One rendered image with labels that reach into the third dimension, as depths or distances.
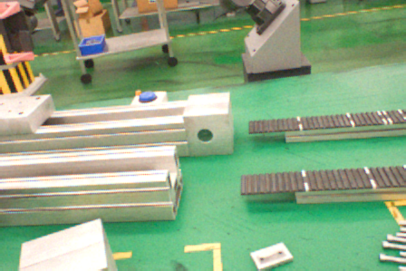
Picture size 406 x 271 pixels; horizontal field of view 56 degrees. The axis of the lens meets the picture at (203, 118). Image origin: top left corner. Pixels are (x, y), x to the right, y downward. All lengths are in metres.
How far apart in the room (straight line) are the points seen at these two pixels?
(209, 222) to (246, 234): 0.07
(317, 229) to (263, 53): 0.67
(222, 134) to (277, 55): 0.47
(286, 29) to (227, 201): 0.63
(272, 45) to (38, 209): 0.77
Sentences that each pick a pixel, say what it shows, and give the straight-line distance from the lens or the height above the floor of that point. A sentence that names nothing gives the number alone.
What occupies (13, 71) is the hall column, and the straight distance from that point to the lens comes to 3.89.
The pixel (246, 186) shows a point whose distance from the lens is 0.64.
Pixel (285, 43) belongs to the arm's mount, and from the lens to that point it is 1.16.
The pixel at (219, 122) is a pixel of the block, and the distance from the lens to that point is 0.75.
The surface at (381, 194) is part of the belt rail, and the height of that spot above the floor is 0.79.
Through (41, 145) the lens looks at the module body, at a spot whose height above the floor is 0.83.
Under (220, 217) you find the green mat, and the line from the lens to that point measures 0.64.
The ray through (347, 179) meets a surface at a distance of 0.66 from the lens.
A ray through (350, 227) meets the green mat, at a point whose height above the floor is 0.78.
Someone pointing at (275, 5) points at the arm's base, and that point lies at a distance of 1.22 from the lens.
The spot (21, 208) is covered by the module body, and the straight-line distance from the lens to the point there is 0.73.
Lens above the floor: 1.20
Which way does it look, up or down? 27 degrees down
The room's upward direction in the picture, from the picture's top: 9 degrees counter-clockwise
